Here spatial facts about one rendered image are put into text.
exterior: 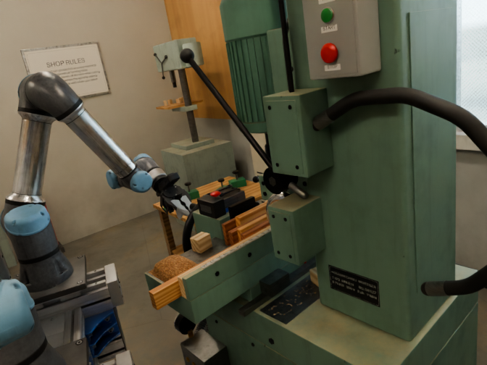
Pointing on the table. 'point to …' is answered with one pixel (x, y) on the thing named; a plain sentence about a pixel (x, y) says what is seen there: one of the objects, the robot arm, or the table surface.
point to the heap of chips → (171, 267)
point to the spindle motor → (250, 56)
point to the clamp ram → (241, 206)
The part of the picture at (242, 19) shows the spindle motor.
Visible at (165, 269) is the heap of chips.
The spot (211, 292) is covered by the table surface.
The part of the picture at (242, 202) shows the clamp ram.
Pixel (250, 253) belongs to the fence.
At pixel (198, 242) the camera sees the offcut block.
